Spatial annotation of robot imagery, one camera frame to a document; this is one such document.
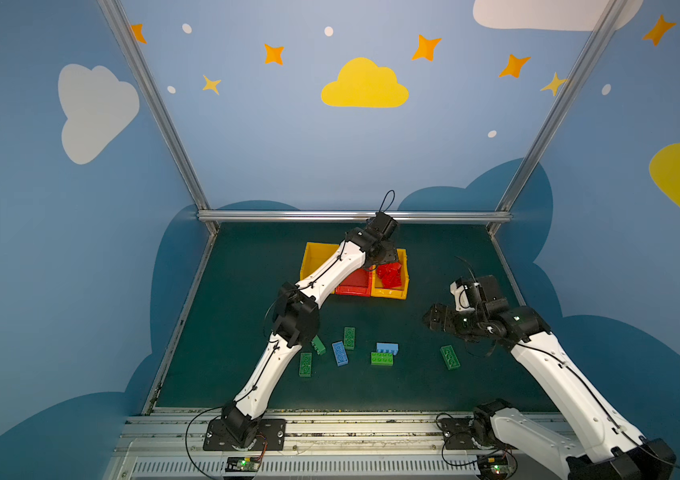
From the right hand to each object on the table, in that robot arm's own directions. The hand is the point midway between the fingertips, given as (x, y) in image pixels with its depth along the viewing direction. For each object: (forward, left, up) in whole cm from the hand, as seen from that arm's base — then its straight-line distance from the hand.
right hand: (440, 318), depth 78 cm
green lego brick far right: (-5, -6, -15) cm, 17 cm away
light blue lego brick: (-3, +13, -14) cm, 19 cm away
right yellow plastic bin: (+17, +16, -12) cm, 26 cm away
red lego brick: (+22, +11, -12) cm, 27 cm away
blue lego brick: (-5, +27, -14) cm, 31 cm away
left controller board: (-33, +48, -15) cm, 61 cm away
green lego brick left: (-9, +36, -14) cm, 40 cm away
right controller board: (-30, -13, -17) cm, 37 cm away
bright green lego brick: (-6, +14, -15) cm, 22 cm away
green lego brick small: (-3, +33, -14) cm, 36 cm away
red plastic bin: (+20, +21, -14) cm, 32 cm away
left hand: (+23, +11, -2) cm, 26 cm away
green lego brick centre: (0, +24, -15) cm, 28 cm away
